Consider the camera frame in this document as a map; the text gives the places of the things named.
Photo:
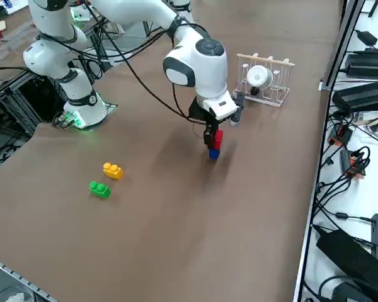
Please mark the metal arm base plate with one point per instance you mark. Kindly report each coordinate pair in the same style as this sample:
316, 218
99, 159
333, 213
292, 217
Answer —
110, 107

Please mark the yellow toy brick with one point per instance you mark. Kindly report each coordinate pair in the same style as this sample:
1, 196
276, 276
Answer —
113, 171

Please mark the aluminium frame post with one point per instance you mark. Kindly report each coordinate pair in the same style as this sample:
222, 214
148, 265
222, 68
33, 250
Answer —
343, 41

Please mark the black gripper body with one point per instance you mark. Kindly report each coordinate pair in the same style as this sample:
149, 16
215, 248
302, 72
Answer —
200, 114

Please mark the blue wooden cube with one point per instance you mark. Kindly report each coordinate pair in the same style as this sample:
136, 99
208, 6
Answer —
214, 154

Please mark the black power supply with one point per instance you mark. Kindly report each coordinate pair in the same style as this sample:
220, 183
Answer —
362, 96
368, 64
349, 255

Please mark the red wooden cube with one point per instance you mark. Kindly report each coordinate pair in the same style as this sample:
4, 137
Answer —
219, 138

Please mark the orange black adapter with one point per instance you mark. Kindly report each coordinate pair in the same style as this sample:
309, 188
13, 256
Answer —
341, 135

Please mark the dark grey wrist camera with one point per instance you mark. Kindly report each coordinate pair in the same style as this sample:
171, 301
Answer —
238, 107

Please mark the white cup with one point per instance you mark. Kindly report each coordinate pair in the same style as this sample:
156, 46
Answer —
259, 76

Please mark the green toy brick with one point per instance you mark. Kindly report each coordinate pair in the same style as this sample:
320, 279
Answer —
100, 189

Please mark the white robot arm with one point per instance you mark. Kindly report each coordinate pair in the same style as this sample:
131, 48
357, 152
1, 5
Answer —
204, 69
181, 4

